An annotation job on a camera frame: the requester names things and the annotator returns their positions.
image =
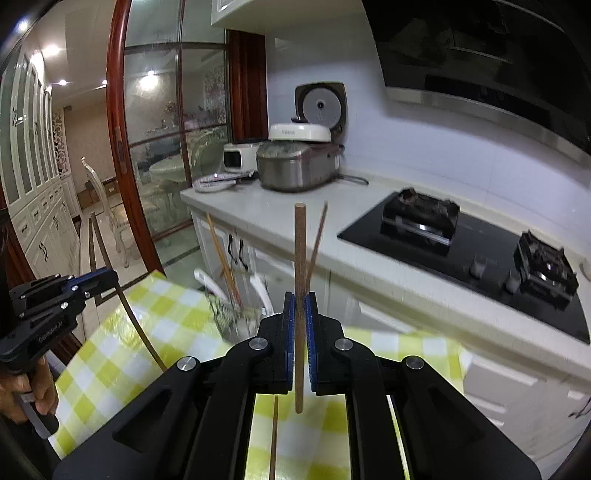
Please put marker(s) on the small white bowl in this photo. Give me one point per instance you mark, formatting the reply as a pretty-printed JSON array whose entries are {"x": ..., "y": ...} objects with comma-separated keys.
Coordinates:
[{"x": 586, "y": 270}]

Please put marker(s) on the white dining chair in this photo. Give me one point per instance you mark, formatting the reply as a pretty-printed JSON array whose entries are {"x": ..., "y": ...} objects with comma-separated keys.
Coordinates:
[
  {"x": 121, "y": 230},
  {"x": 203, "y": 147}
]

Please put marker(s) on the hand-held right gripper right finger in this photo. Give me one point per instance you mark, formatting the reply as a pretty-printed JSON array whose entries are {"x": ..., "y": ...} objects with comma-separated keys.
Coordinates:
[{"x": 311, "y": 332}]

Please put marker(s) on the red-framed glass sliding door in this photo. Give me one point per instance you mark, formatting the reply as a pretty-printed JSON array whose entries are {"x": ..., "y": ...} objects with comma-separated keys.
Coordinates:
[{"x": 117, "y": 138}]

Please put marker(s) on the white upper cabinet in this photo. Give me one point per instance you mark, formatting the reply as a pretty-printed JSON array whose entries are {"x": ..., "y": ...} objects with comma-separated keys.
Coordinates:
[{"x": 240, "y": 9}]

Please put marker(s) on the black burner grate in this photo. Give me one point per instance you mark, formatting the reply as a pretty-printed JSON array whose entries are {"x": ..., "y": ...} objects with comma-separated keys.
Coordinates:
[
  {"x": 545, "y": 267},
  {"x": 420, "y": 207}
]

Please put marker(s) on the white lower kitchen cabinets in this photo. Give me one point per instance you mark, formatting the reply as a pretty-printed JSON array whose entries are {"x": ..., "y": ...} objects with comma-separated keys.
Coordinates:
[{"x": 498, "y": 378}]

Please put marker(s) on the white plate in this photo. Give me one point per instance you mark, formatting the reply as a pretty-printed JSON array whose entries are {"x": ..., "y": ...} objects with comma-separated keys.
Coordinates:
[{"x": 212, "y": 184}]

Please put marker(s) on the white display cabinet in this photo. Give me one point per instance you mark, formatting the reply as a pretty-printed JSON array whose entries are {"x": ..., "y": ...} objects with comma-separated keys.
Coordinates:
[{"x": 41, "y": 207}]

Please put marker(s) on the round dining table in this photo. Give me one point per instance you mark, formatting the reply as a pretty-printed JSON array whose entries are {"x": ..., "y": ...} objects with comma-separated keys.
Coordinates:
[{"x": 166, "y": 168}]

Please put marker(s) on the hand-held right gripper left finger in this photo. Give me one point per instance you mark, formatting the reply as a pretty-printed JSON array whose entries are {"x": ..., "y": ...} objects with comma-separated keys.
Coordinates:
[{"x": 289, "y": 332}]

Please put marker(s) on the small white appliance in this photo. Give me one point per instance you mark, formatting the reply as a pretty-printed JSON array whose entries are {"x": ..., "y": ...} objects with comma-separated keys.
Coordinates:
[{"x": 240, "y": 157}]

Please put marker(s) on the black glass gas cooktop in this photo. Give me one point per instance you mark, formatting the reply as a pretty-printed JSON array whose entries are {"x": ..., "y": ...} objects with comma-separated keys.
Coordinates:
[{"x": 466, "y": 240}]

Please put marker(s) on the yellow checkered tablecloth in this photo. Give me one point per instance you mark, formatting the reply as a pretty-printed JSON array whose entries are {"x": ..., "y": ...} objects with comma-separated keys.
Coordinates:
[{"x": 115, "y": 346}]

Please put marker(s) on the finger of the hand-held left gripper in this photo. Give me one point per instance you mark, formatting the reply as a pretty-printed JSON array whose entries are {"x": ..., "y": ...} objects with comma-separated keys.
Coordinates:
[
  {"x": 41, "y": 288},
  {"x": 94, "y": 282}
]

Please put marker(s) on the silver rice cooker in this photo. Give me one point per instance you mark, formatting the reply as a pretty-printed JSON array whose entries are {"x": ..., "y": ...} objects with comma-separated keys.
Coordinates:
[{"x": 291, "y": 170}]

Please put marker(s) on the grey stove knob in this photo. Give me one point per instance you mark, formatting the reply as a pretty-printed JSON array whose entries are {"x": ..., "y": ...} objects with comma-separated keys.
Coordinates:
[
  {"x": 511, "y": 281},
  {"x": 478, "y": 266}
]

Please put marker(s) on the black range hood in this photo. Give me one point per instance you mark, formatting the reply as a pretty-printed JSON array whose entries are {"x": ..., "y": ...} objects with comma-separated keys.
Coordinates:
[{"x": 461, "y": 37}]

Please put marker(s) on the white ceramic spoon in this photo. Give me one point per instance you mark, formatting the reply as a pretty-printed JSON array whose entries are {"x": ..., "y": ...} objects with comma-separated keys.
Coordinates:
[
  {"x": 263, "y": 293},
  {"x": 205, "y": 281}
]

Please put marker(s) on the person's left hand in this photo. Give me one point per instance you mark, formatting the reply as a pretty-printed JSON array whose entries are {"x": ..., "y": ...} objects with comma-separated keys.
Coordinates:
[{"x": 39, "y": 387}]

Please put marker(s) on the white appliance lid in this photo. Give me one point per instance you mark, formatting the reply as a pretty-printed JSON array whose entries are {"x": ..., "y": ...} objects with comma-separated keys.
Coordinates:
[{"x": 300, "y": 133}]

